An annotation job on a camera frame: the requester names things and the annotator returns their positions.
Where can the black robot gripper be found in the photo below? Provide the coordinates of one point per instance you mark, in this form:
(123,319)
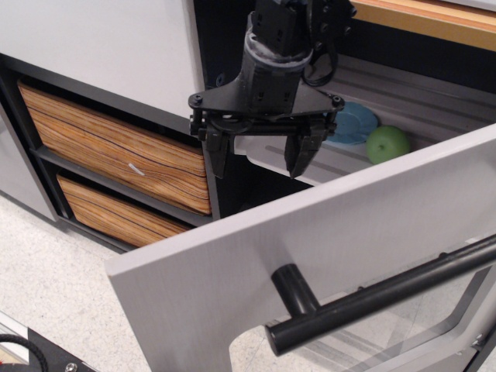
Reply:
(271,96)

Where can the grey toy oven door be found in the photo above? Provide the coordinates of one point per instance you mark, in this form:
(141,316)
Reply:
(188,297)

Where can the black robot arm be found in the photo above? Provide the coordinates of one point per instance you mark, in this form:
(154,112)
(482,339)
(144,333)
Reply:
(288,54)

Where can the grey oven rack shelf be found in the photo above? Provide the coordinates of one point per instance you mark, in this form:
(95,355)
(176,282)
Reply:
(427,109)

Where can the upper wood-pattern fabric bin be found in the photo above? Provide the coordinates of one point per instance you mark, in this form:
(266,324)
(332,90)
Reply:
(161,167)

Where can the wood-pattern fabric bin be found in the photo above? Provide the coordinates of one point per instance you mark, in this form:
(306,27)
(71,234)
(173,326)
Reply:
(117,217)
(161,167)

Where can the blue toy plate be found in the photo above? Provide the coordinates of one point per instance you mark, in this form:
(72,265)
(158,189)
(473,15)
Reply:
(353,124)

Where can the green toy apple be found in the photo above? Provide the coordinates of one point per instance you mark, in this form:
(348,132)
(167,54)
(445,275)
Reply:
(386,143)

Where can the lower wood-pattern fabric bin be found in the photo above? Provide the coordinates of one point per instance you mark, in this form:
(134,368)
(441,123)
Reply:
(117,217)

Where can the wooden countertop edge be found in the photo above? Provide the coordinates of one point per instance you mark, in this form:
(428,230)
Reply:
(443,20)

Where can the black oven door handle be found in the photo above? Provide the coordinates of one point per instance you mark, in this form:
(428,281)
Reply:
(309,320)

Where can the dark grey shelf frame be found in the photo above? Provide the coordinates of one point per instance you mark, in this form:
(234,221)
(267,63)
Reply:
(50,164)

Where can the black base plate with screw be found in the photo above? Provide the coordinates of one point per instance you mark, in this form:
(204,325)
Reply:
(57,358)

